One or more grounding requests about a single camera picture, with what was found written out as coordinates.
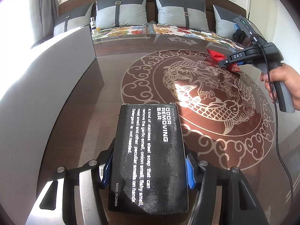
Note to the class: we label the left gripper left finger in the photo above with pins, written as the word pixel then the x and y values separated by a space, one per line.
pixel 57 204

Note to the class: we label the person's right hand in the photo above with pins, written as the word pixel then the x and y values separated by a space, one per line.
pixel 290 77

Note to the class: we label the dark clothes pile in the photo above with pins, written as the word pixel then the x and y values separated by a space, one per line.
pixel 241 37

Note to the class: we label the grey cushion far right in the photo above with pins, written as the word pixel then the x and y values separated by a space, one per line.
pixel 224 22

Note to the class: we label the red foil wrapper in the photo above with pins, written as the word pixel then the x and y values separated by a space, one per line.
pixel 217 57

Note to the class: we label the black odor bar box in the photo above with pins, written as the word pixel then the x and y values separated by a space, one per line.
pixel 148 174

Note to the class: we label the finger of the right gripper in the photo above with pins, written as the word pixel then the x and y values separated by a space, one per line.
pixel 227 62

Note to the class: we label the grey curtain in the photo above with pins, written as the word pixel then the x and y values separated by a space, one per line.
pixel 43 15

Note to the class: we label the grey cushion far left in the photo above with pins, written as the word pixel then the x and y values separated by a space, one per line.
pixel 77 17

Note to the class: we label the grey cushion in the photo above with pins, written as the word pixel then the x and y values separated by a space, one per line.
pixel 224 22
pixel 189 14
pixel 77 17
pixel 116 13

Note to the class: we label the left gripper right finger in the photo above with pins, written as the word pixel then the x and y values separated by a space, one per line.
pixel 239 204

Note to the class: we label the small white lotion bottle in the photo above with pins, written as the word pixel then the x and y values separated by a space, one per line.
pixel 93 26

